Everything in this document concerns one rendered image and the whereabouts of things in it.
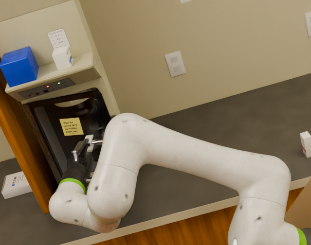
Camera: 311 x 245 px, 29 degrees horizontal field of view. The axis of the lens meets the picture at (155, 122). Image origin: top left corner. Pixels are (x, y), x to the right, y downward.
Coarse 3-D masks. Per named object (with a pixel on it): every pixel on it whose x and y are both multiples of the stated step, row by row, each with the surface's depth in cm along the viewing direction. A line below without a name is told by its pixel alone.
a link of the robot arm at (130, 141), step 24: (120, 120) 158; (144, 120) 161; (120, 144) 156; (144, 144) 158; (168, 144) 159; (192, 144) 162; (216, 144) 166; (192, 168) 162; (216, 168) 162; (240, 168) 162; (264, 168) 163; (288, 168) 168; (240, 192) 166; (264, 192) 162; (288, 192) 166
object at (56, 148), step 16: (64, 96) 222; (80, 96) 220; (96, 96) 219; (32, 112) 227; (48, 112) 226; (64, 112) 225; (80, 112) 224; (96, 112) 223; (48, 128) 230; (96, 128) 227; (48, 144) 235; (64, 144) 234; (64, 160) 238; (96, 160) 236
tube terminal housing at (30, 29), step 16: (32, 16) 210; (48, 16) 210; (64, 16) 211; (80, 16) 213; (0, 32) 212; (16, 32) 212; (32, 32) 213; (80, 32) 214; (0, 48) 215; (16, 48) 216; (32, 48) 216; (48, 48) 216; (80, 48) 217; (96, 80) 224; (48, 96) 226; (112, 96) 236; (112, 112) 232
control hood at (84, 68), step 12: (84, 60) 213; (48, 72) 213; (60, 72) 210; (72, 72) 210; (84, 72) 212; (96, 72) 215; (24, 84) 211; (36, 84) 211; (12, 96) 216; (36, 96) 223
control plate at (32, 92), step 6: (66, 78) 213; (48, 84) 214; (54, 84) 215; (60, 84) 217; (66, 84) 218; (72, 84) 220; (30, 90) 215; (36, 90) 217; (42, 90) 218; (48, 90) 220; (54, 90) 221; (24, 96) 219; (30, 96) 221
